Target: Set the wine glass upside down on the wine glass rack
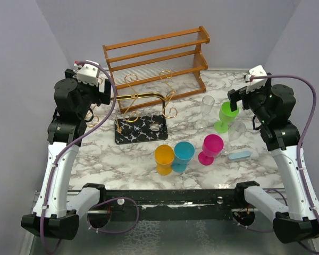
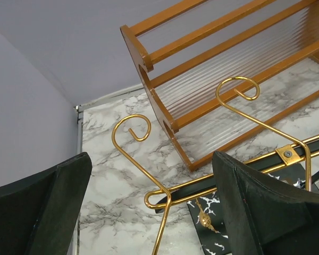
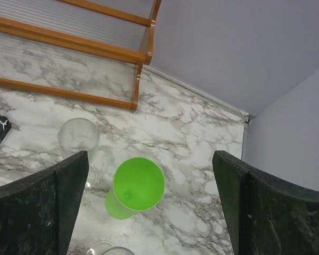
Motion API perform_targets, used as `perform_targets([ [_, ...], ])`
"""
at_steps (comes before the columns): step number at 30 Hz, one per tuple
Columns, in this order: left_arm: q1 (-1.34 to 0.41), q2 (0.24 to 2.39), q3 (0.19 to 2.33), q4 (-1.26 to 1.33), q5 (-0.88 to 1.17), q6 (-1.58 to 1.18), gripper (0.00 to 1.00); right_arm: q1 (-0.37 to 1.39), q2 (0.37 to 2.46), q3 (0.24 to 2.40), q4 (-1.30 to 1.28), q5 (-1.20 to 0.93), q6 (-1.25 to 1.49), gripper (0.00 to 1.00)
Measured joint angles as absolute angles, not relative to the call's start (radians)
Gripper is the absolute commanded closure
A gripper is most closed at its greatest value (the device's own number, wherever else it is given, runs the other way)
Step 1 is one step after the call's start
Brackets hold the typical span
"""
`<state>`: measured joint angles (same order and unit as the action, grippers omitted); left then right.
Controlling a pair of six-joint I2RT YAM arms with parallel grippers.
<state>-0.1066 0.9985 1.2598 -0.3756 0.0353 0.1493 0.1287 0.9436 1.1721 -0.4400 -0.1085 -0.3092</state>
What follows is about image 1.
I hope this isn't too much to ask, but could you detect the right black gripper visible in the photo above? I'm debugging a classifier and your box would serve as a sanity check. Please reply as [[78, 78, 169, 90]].
[[228, 81, 272, 123]]

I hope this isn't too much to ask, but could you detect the green plastic wine glass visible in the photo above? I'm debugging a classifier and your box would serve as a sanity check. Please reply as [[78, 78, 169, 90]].
[[214, 101, 239, 133]]

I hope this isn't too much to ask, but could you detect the clear tall wine glass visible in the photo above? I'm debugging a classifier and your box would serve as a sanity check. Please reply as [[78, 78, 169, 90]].
[[195, 96, 215, 130]]

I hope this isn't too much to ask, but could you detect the clear short wine glass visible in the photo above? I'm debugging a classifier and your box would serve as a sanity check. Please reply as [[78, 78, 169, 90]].
[[228, 121, 246, 142]]

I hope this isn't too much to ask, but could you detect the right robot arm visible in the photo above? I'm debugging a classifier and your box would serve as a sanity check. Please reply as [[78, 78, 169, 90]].
[[228, 79, 319, 244]]

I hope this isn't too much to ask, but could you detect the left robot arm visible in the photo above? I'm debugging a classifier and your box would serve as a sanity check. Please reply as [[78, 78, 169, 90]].
[[21, 64, 111, 240]]

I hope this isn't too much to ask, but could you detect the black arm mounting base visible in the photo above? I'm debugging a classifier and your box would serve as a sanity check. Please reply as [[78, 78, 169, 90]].
[[83, 183, 251, 222]]

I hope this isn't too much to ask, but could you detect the orange wooden shelf rack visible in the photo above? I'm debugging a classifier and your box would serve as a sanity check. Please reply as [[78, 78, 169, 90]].
[[103, 26, 210, 99]]

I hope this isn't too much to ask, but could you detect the pink plastic wine glass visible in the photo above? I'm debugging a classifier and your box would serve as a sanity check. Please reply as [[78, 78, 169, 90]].
[[198, 134, 224, 166]]

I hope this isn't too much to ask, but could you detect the blue plastic wine glass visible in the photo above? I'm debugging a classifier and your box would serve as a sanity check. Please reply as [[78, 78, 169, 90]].
[[172, 141, 195, 173]]

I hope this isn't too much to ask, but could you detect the yellow plastic wine glass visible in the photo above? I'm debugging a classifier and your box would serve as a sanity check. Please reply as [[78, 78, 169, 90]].
[[154, 144, 175, 176]]

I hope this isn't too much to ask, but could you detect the light blue small block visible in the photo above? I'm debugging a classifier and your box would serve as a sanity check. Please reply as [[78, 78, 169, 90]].
[[228, 151, 251, 162]]

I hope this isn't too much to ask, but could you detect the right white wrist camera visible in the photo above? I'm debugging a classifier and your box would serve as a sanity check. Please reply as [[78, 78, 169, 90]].
[[244, 65, 267, 94]]

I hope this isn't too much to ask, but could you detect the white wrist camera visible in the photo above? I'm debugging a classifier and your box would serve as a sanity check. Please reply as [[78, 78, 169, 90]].
[[74, 61, 100, 87], [244, 65, 267, 94]]

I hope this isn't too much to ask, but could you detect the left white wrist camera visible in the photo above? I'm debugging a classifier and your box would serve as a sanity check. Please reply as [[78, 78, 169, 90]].
[[74, 61, 100, 87]]

